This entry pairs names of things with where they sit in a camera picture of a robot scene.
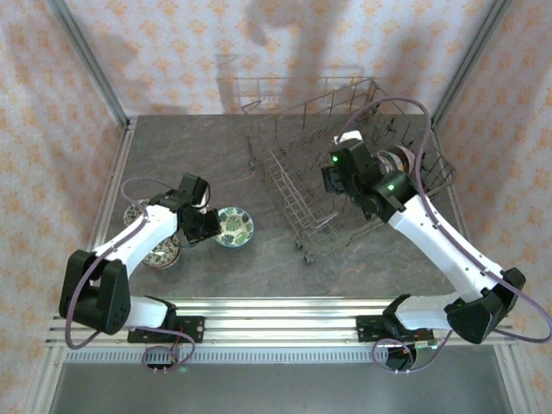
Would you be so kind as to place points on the grey metal lower panel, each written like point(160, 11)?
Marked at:
point(276, 392)

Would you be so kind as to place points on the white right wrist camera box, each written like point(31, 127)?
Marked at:
point(349, 137)

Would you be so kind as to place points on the brown leaf pattern bowl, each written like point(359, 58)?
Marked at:
point(166, 256)

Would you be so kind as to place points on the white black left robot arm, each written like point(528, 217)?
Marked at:
point(138, 233)

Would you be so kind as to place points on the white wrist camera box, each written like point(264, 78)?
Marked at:
point(349, 137)
point(201, 206)

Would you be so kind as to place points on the aluminium lower frame post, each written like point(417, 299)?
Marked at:
point(513, 384)
point(45, 384)

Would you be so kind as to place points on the blue yellow patterned bowl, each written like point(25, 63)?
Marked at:
point(390, 163)

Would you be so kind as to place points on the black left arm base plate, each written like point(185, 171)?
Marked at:
point(194, 330)

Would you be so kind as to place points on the aluminium frame post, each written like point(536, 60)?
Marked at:
point(45, 384)
point(469, 60)
point(89, 60)
point(513, 384)

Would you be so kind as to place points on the aluminium table side rail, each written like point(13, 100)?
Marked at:
point(464, 224)
point(117, 172)

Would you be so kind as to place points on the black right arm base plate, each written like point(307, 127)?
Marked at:
point(366, 330)

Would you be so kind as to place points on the small green circuit board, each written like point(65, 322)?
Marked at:
point(424, 344)

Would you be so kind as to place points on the aluminium mounting rails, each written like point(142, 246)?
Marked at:
point(276, 321)

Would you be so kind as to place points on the pink inside floral bowl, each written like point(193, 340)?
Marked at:
point(407, 157)

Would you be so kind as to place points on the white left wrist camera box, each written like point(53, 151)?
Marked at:
point(201, 206)

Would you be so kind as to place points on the green leaf pattern bowl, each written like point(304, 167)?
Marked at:
point(237, 226)

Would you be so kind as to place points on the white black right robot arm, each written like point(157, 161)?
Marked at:
point(444, 246)

